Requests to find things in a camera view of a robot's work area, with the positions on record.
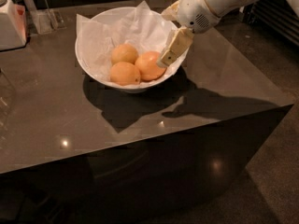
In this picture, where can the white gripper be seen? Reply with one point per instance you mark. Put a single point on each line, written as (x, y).
(193, 10)

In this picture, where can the orange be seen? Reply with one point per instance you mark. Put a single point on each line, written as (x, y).
(124, 53)
(147, 65)
(124, 73)

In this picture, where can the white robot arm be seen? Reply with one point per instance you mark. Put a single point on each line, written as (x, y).
(223, 7)

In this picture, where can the white ceramic bowl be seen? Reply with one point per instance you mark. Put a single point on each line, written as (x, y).
(93, 66)

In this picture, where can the white paper liner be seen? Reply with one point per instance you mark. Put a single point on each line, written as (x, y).
(93, 44)

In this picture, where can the dark slatted vent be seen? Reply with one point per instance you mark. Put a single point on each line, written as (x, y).
(278, 15)

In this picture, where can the white appliance with orange label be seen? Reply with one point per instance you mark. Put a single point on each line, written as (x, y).
(13, 33)

